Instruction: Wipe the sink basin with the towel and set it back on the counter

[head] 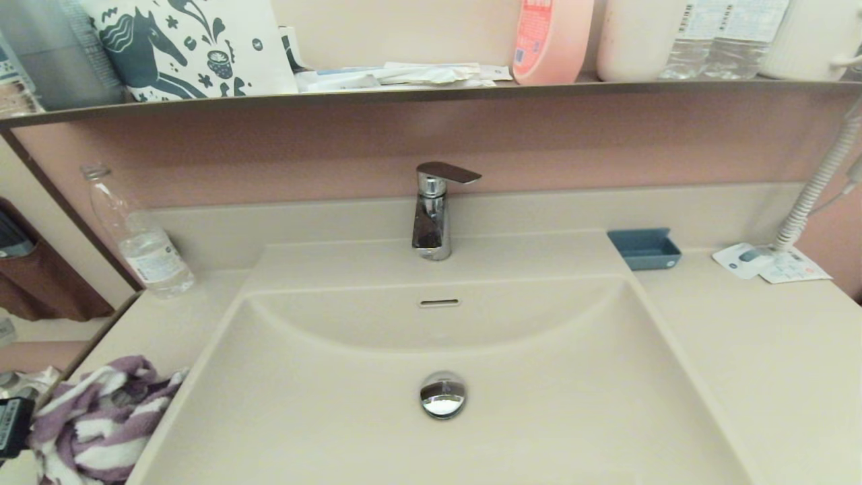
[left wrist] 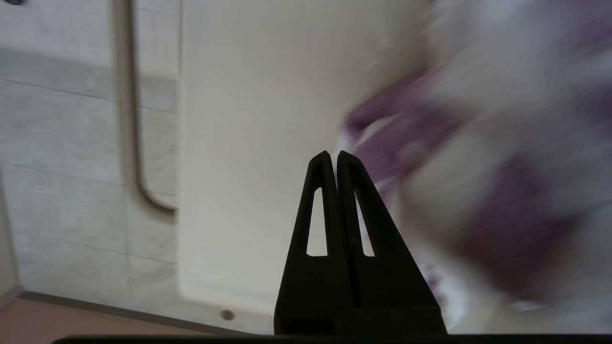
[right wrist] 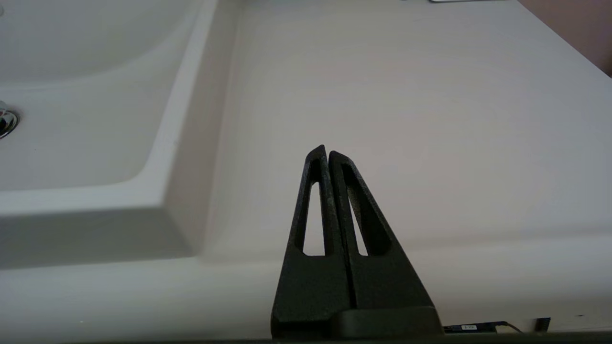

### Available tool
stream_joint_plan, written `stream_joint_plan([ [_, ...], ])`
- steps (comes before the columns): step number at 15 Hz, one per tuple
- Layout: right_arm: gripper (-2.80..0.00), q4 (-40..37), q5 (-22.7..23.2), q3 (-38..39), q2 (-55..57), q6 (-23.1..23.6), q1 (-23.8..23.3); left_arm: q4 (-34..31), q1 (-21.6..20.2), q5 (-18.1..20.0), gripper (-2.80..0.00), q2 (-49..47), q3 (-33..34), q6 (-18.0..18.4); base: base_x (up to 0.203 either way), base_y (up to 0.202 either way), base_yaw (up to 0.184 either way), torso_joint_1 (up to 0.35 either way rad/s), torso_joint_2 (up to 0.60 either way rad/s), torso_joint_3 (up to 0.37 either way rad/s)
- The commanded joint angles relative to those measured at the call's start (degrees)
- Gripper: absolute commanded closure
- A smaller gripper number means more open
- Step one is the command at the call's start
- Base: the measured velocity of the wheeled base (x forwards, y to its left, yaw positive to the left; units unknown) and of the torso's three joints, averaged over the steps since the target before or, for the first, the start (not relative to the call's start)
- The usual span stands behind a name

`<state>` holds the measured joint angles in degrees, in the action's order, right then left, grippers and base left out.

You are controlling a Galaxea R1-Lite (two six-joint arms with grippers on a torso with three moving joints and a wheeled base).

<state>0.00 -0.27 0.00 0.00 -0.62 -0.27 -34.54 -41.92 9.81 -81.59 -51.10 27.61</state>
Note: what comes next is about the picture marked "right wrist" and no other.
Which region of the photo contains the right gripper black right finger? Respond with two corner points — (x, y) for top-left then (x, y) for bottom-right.
(329, 150), (435, 310)

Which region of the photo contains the beige ceramic sink basin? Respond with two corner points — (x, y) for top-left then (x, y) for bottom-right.
(0, 0), (240, 270)

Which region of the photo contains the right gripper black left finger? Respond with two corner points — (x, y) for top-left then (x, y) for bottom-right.
(271, 145), (357, 340)

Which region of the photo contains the chrome sink drain stopper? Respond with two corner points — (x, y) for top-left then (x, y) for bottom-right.
(0, 100), (19, 139)

